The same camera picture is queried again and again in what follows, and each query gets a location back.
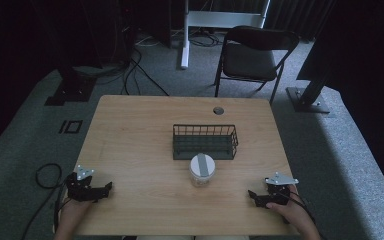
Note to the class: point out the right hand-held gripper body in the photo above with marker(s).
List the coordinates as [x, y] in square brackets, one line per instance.
[276, 191]

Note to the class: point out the clear jar with white lid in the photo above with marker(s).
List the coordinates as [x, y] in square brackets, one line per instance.
[202, 170]

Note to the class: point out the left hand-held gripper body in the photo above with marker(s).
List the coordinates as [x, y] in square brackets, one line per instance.
[80, 186]

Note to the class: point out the person's left hand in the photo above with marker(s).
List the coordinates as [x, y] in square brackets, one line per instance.
[73, 213]

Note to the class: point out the person's right hand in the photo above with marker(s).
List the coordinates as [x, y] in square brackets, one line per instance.
[291, 211]

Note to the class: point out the grey metal stand base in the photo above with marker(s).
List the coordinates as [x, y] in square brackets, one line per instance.
[308, 98]

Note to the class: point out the white desk frame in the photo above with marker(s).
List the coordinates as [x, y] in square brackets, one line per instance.
[213, 23]

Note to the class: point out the black folding chair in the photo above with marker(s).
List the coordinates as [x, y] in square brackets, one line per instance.
[253, 60]

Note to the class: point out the grey table grommet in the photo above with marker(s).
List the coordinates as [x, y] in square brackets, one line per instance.
[218, 110]

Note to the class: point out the black stand with base plate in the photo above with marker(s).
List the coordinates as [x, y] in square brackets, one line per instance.
[71, 86]

